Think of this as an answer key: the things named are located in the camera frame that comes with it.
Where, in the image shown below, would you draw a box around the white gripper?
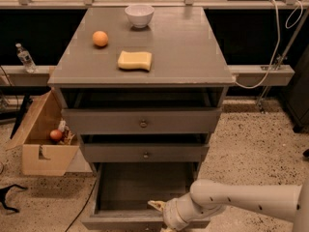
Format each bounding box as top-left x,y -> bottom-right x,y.
148,193 -> 196,231

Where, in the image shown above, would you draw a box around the grey bottom drawer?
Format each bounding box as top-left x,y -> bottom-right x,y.
82,162 -> 196,232

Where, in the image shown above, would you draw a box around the grey drawer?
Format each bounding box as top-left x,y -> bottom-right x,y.
81,133 -> 210,162
62,108 -> 221,134
82,162 -> 196,232

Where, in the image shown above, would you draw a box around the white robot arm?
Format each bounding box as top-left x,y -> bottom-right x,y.
148,179 -> 309,232

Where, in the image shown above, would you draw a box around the grey middle drawer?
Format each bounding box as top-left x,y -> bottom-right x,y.
81,133 -> 210,162

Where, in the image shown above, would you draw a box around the grey top drawer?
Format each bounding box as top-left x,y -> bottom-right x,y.
62,108 -> 221,134

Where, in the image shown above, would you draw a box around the grey wooden drawer cabinet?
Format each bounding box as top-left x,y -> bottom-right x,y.
47,6 -> 236,179

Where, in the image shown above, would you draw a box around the red apple in box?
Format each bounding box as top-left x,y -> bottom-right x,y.
49,130 -> 63,142

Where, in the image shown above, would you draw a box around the open cardboard box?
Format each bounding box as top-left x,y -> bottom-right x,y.
7,91 -> 79,176

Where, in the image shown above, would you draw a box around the yellow sponge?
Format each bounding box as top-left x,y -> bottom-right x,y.
118,51 -> 153,71

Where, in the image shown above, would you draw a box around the dark cabinet at right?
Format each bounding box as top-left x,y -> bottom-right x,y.
281,45 -> 309,132

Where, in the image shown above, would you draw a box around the orange ball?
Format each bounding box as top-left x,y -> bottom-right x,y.
93,31 -> 108,47

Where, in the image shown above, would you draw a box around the white ceramic bowl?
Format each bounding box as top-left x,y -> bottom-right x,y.
125,5 -> 155,28

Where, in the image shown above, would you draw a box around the clear plastic water bottle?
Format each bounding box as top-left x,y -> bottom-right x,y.
15,43 -> 37,73

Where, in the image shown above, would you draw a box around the black floor cable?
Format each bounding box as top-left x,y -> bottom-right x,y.
64,177 -> 98,232

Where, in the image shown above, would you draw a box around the black strap on floor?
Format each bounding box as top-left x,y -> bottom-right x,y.
0,183 -> 29,214

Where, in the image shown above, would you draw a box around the metal frame rail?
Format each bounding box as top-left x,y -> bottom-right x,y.
0,65 -> 295,87

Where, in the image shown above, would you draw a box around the white cable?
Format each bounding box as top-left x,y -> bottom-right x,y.
234,0 -> 304,90

